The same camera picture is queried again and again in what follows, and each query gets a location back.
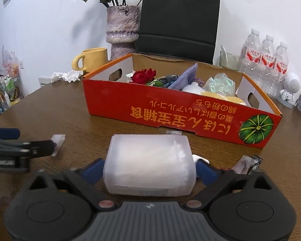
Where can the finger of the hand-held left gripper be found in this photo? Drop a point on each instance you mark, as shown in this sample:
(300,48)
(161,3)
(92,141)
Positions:
(41,148)
(5,133)

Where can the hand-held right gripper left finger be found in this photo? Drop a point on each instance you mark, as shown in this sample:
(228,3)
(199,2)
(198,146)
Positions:
(92,172)

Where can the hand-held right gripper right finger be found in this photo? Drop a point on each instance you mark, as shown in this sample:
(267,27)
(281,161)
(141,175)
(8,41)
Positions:
(207,172)

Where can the small white wrapper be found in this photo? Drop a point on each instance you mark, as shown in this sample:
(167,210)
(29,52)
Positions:
(59,141)

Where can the translucent plastic box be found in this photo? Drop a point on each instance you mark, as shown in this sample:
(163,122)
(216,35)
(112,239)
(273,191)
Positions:
(148,163)

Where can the red cardboard box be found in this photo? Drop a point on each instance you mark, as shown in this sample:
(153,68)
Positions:
(165,115)

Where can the white and tan plush toy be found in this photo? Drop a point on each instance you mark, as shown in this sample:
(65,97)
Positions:
(223,99)

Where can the iridescent plastic bag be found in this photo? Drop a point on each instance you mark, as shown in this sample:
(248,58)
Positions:
(219,84)

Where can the purple cloth pouch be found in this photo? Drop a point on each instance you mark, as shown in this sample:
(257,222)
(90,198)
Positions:
(184,77)

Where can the small white tissue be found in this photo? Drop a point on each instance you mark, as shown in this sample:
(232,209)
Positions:
(129,75)

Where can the red rose ornament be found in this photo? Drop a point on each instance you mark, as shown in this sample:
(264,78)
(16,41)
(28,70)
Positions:
(143,76)

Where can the small silver wrapper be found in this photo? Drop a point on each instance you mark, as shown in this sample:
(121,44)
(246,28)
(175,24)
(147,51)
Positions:
(242,165)

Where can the rack of colourful packets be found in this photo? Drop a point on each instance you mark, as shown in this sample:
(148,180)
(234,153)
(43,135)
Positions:
(5,87)

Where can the small black wrapper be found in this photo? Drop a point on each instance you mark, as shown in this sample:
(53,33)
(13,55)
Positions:
(256,163)

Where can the small clear packet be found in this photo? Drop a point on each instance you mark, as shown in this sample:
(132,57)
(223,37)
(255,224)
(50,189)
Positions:
(174,132)

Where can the white ribbed box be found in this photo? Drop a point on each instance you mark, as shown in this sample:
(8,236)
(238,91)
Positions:
(45,82)

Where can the large crumpled white tissue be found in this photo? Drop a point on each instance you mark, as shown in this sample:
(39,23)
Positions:
(67,75)

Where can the dark patterned packet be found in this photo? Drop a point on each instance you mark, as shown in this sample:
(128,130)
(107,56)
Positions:
(165,80)

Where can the yellow mug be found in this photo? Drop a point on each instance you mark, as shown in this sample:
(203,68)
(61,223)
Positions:
(95,59)

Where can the clear glass cup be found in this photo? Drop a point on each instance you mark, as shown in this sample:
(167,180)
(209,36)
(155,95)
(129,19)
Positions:
(232,60)

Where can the white spoon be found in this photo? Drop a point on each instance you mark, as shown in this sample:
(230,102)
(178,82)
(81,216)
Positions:
(223,54)

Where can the white robot toy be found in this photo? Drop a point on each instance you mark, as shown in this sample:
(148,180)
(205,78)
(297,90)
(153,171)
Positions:
(291,85)

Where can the clear water bottle red label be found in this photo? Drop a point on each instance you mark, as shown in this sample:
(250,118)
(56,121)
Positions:
(281,70)
(267,62)
(252,55)

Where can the purple ceramic vase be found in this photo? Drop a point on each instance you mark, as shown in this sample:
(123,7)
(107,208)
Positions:
(121,30)

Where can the black paper bag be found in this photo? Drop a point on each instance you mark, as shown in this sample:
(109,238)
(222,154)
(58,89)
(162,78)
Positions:
(178,20)

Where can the white wall socket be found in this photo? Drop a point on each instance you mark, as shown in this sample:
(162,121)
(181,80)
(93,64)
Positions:
(21,64)

